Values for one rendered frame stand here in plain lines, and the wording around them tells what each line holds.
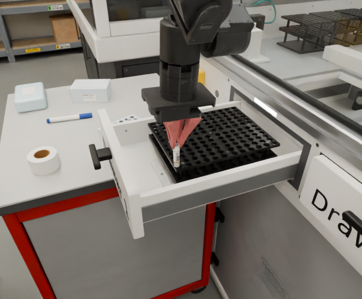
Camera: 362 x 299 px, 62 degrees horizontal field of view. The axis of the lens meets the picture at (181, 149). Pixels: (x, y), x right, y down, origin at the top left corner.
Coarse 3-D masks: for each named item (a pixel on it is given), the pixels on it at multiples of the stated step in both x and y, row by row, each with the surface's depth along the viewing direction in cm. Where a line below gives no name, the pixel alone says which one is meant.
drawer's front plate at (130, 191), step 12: (108, 120) 62; (108, 132) 58; (108, 144) 58; (120, 156) 52; (120, 168) 49; (120, 180) 50; (132, 180) 47; (120, 192) 55; (132, 192) 45; (132, 204) 46; (132, 216) 47; (132, 228) 49
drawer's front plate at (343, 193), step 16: (320, 160) 51; (320, 176) 51; (336, 176) 48; (304, 192) 56; (336, 192) 49; (352, 192) 46; (336, 208) 49; (352, 208) 46; (336, 224) 50; (352, 240) 48
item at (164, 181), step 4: (152, 160) 64; (156, 160) 64; (152, 164) 64; (156, 164) 63; (156, 168) 62; (160, 168) 62; (156, 172) 61; (160, 172) 61; (160, 176) 60; (164, 176) 60; (160, 180) 59; (164, 180) 59; (168, 180) 59; (164, 184) 58; (168, 184) 58
